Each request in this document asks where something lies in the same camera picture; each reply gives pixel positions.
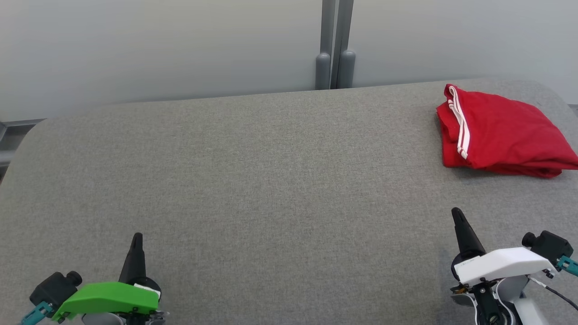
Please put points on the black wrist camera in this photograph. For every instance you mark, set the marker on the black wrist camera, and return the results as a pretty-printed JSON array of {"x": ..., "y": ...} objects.
[
  {"x": 548, "y": 246},
  {"x": 54, "y": 289}
]

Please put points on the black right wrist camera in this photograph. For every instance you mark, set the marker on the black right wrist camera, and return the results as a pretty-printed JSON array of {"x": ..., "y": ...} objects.
[{"x": 548, "y": 246}]

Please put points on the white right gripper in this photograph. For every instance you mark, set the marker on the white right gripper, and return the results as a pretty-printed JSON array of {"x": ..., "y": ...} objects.
[{"x": 505, "y": 264}]

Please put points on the grey metal partition post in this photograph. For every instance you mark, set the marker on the grey metal partition post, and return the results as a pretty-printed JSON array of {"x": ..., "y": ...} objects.
[
  {"x": 345, "y": 45},
  {"x": 323, "y": 45}
]

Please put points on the teal left camera connector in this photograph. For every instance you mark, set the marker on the teal left camera connector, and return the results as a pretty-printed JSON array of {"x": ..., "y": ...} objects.
[{"x": 38, "y": 313}]

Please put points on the teal camera connector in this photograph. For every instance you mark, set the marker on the teal camera connector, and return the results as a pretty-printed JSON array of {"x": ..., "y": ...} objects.
[
  {"x": 569, "y": 266},
  {"x": 38, "y": 313}
]

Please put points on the red shorts with white stripes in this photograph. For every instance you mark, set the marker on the red shorts with white stripes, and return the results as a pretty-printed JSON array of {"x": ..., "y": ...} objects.
[{"x": 505, "y": 131}]

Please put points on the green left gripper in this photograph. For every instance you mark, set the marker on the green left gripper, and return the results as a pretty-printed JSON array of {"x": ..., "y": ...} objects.
[{"x": 108, "y": 298}]

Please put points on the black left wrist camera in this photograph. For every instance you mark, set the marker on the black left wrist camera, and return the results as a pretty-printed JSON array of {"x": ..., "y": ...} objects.
[{"x": 54, "y": 289}]

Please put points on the teal right camera connector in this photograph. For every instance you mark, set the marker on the teal right camera connector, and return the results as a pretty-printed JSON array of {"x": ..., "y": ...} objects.
[{"x": 569, "y": 266}]

